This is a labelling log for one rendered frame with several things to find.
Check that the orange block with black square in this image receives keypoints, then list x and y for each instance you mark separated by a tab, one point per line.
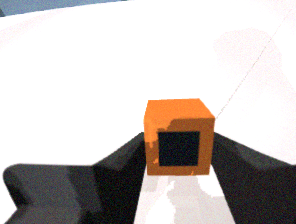
178	137

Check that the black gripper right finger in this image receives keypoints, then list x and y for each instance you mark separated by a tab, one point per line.
258	188

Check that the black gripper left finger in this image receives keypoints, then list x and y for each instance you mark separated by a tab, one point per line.
110	188

